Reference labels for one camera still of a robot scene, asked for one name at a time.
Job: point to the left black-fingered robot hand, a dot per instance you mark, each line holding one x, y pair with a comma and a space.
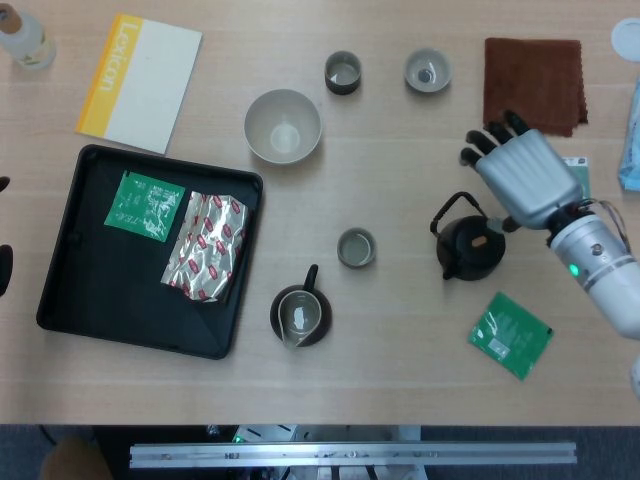
6, 265

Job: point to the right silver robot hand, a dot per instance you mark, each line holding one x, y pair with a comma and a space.
530, 175

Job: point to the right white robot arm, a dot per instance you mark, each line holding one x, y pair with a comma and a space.
600, 265

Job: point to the green white card deck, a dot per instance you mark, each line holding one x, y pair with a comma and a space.
582, 172

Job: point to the brown folded cloth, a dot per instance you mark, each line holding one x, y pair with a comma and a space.
532, 80

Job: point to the black square tray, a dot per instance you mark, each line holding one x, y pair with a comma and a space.
100, 290

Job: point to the blue wet wipes pack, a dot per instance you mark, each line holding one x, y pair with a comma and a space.
631, 160

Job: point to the green tea packet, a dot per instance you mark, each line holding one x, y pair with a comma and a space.
142, 205
510, 335

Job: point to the white round plastic lid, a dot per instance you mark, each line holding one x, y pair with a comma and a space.
627, 40

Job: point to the silver foil red-print packet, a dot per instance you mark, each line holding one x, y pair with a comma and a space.
210, 245

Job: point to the glass bottle wooden cap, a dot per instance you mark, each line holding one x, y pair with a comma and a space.
27, 42

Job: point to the yellow white Lexicon book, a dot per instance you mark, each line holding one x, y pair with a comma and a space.
145, 85

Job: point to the beige ceramic bowl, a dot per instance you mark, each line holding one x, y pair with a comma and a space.
282, 127

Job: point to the dark ceramic pouring pitcher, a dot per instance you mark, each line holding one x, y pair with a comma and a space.
322, 320

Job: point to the aluminium profile rail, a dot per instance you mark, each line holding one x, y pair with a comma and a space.
350, 455

